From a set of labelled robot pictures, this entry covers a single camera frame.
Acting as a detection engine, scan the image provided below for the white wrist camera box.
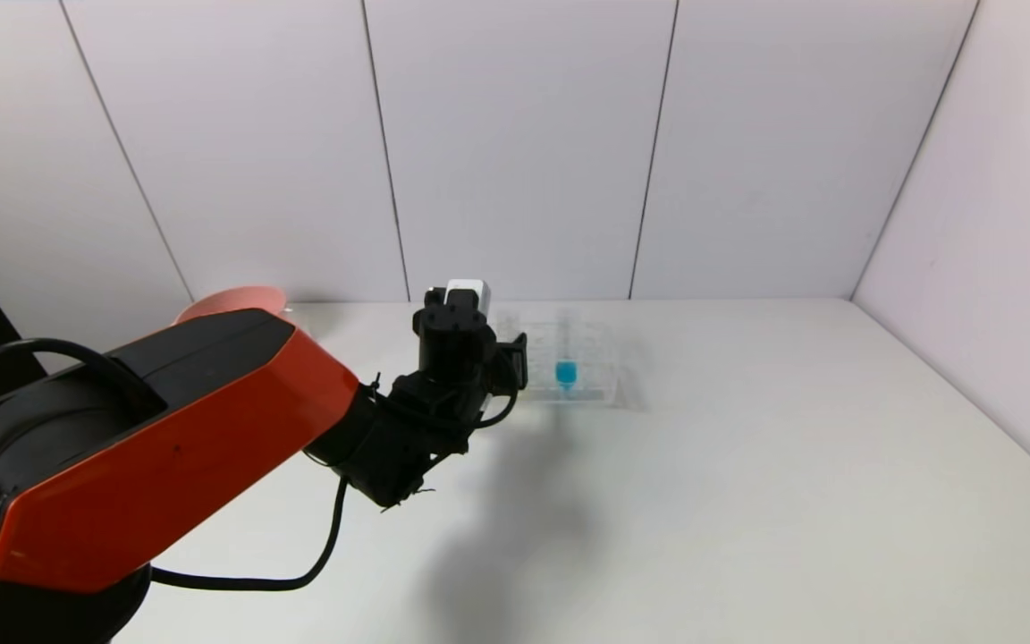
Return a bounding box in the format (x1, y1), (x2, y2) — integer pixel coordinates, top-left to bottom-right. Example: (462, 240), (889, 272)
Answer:
(445, 279), (490, 310)

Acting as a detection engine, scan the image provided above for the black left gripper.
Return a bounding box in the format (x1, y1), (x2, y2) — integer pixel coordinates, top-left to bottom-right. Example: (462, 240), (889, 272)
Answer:
(495, 332), (529, 395)

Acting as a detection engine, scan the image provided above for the pink bowl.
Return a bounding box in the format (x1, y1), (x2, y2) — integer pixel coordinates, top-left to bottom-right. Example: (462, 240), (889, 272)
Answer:
(173, 285), (294, 326)

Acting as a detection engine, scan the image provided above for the test tube with blue pigment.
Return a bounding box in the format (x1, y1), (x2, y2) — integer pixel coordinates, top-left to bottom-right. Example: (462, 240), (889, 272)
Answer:
(555, 313), (580, 392)

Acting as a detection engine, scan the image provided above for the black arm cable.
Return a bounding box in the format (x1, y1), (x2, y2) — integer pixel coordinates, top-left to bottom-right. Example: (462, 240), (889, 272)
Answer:
(150, 479), (348, 592)

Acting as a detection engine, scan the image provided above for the clear plastic test tube rack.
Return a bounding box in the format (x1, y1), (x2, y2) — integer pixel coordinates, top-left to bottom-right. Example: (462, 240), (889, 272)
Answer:
(490, 309), (634, 409)

